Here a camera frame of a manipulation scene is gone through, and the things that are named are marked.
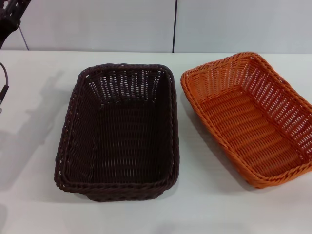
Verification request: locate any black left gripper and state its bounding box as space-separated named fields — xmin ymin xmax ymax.
xmin=0 ymin=0 xmax=25 ymax=51

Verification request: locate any dark brown woven basket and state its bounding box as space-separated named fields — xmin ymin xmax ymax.
xmin=54 ymin=62 xmax=180 ymax=202

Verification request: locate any orange woven basket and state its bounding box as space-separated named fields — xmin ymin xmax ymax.
xmin=180 ymin=51 xmax=312 ymax=189

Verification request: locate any black cable with silver connector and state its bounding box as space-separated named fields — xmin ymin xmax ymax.
xmin=0 ymin=62 xmax=11 ymax=115

